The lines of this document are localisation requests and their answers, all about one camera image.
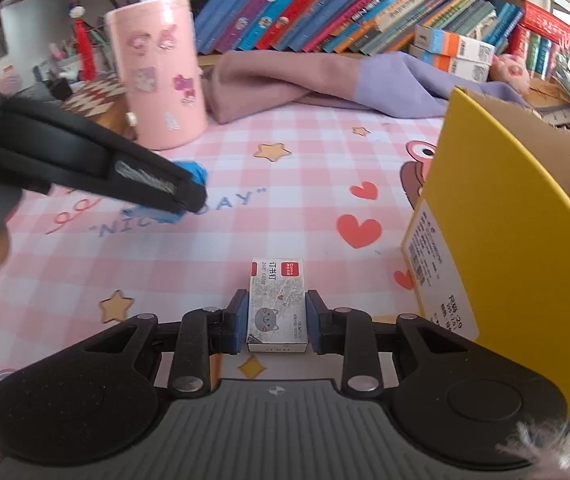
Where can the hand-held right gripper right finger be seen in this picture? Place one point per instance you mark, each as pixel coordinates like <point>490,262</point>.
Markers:
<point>316,322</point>

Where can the pink sticker canister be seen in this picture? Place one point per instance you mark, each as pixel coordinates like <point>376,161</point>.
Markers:
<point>160,70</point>

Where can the row of colourful books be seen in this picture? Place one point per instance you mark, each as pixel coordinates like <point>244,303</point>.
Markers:
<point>340,5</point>

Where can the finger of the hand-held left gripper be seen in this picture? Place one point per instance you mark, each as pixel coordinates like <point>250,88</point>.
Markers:
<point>90,155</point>

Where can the orange blue medicine box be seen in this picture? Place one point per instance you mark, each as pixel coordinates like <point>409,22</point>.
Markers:
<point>450,67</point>
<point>455,42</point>

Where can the yellow cardboard box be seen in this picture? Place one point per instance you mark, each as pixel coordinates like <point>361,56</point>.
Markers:
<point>515,240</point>

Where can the small staple box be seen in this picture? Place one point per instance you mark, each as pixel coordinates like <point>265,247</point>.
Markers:
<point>277,305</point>

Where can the red dictionaries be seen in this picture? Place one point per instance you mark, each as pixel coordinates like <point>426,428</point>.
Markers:
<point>545,40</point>

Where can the pink pig plush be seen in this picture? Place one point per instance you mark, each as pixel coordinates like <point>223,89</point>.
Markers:
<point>511,72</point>

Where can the pink checkered tablecloth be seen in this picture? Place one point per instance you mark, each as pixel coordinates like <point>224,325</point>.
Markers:
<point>290,200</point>

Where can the red tassel ornament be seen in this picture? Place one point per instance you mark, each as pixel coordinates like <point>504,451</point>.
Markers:
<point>81,25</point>

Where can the wooden chess board box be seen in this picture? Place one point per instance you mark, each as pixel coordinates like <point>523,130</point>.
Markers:
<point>97,100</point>

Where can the blue wrapper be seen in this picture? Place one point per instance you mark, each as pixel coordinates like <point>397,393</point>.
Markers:
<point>192,172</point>

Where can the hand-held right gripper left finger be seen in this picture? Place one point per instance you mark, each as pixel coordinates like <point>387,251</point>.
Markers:
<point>237,322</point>

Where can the pink and purple cloth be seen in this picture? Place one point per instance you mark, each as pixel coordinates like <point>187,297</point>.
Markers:
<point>315,80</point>

